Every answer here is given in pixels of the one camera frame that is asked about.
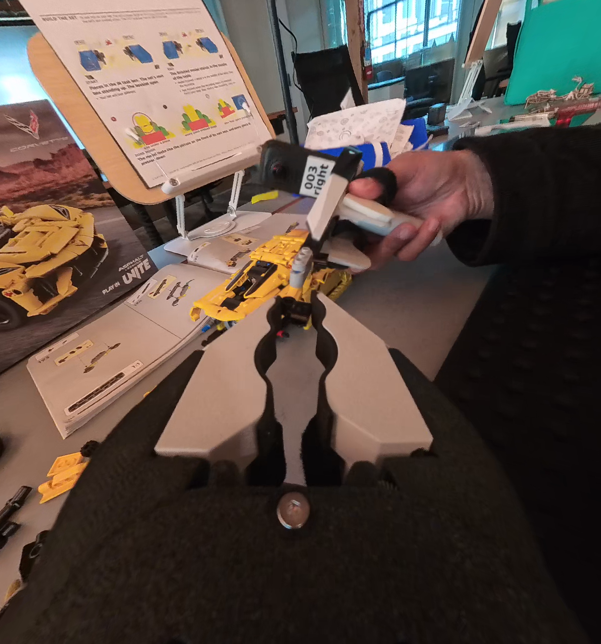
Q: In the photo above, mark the yellow toy brick car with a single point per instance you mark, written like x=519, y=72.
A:
x=240, y=292

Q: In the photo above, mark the yellow sticky note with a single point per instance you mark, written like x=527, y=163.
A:
x=265, y=196

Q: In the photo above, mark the white patterned paper bag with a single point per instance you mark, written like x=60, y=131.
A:
x=355, y=123

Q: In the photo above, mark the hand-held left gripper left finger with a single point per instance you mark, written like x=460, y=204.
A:
x=215, y=402

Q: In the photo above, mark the printed instruction sheet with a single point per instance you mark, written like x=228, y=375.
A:
x=154, y=90

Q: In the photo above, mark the open instruction booklet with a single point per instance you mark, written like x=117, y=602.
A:
x=129, y=342

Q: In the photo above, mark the teal plastic bin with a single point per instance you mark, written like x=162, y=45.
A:
x=562, y=45

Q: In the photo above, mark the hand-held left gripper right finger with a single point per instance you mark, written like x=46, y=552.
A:
x=375, y=402

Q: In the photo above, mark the black angled connector piece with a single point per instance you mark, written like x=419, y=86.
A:
x=295, y=312

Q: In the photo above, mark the person's right forearm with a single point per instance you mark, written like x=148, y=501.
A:
x=546, y=191

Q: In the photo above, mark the toy car set box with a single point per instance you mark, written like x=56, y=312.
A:
x=54, y=251

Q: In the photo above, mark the white board stand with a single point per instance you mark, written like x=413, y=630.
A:
x=215, y=231

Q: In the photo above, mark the scattered toy brick pieces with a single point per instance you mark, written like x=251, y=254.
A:
x=61, y=475

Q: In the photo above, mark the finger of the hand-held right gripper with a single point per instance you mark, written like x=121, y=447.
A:
x=328, y=211

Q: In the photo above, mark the grey desk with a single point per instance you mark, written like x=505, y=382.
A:
x=406, y=312

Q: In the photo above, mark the paned window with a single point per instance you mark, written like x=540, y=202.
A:
x=411, y=25

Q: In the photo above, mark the person's right hand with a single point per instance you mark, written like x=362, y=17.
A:
x=446, y=191

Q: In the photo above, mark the blue plastic bin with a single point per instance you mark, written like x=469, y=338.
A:
x=375, y=151

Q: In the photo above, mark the dark upright panel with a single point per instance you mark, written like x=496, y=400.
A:
x=325, y=80

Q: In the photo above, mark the small wooden model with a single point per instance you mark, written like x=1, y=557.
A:
x=556, y=95

